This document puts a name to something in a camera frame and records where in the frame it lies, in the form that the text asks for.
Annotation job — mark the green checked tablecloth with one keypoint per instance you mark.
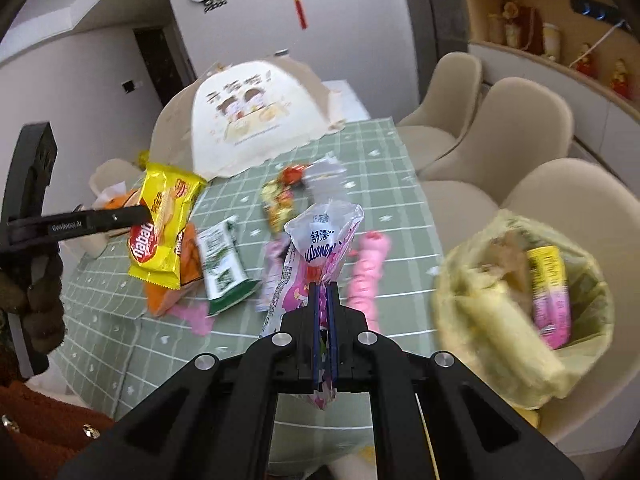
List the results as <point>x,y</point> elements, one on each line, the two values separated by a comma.
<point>380,160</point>

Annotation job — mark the red orange candy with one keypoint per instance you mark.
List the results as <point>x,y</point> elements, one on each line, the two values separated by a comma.
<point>294,175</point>

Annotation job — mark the white cabinet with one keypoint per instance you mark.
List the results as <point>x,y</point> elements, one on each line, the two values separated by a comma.
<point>590,120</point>

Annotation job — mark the red figurine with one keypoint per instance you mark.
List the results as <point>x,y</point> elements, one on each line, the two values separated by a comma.
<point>585,62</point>
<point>620,80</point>

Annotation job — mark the dark red box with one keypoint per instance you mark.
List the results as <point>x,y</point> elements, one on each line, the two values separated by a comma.
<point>531,30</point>

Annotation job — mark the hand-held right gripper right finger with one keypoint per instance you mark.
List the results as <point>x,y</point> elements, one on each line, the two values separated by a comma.
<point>333,332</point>

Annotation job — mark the white pink tissue packet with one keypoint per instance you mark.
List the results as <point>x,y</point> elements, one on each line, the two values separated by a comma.
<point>320,240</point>

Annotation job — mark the person's red knit sweater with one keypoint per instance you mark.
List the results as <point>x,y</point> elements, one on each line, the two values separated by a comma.
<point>45,435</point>

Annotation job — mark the printed mesh food cover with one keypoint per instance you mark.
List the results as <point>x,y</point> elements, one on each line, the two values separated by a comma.
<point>250,120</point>

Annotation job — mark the pale yellow crumpled plastic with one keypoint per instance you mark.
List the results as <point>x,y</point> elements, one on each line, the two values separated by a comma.
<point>505,340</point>

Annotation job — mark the yellow wafer packet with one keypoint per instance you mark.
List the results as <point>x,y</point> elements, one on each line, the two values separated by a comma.
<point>160,220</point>

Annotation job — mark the gold figurine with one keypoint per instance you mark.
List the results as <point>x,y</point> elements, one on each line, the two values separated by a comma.
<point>511,20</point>

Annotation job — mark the wooden wall shelf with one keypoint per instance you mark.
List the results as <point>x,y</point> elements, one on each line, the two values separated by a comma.
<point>480,5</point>

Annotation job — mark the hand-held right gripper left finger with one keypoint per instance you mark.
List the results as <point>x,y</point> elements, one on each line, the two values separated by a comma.
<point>316,332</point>

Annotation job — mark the pink caterpillar toy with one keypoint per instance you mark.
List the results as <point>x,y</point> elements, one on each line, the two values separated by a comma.
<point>370,275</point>

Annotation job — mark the clear plastic wrapper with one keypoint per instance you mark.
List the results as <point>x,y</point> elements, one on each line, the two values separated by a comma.
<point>322,180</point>

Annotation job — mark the person's left hand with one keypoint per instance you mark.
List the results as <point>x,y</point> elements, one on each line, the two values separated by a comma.
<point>42,310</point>

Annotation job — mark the white yellow jar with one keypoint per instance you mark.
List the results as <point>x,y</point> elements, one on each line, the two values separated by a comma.
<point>551,42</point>

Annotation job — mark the gold candy wrapper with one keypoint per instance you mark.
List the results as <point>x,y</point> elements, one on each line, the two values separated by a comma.
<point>279,207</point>

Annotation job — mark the pink yellow packet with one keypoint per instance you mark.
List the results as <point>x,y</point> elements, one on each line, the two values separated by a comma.
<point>550,290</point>

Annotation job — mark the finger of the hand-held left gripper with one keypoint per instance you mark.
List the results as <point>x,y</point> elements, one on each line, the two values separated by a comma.
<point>100,220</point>

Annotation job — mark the green white snack packet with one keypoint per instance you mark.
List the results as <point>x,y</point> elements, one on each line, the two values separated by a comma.
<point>222,265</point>

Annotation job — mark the black power strip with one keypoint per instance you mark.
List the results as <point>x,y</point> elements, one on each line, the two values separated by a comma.
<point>597,9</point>

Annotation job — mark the dark door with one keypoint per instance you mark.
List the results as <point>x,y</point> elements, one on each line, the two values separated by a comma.
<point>160,65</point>

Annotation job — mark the black wall switch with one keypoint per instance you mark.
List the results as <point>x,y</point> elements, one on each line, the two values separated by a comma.
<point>128,87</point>

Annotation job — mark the lilac snack packet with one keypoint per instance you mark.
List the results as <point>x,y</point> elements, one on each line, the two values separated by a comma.
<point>272,270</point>

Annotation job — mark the pink wrapper piece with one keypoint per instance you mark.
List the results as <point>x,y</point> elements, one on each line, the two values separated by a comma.
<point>195,317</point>

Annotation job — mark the bin with yellow liner bag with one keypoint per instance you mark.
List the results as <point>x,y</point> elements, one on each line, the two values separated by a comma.
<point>595,300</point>

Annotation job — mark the orange snack packet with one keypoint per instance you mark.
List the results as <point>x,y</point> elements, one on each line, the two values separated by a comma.
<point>187,270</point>

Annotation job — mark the brown crumpled bag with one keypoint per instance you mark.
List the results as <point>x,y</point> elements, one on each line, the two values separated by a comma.
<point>510,265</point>

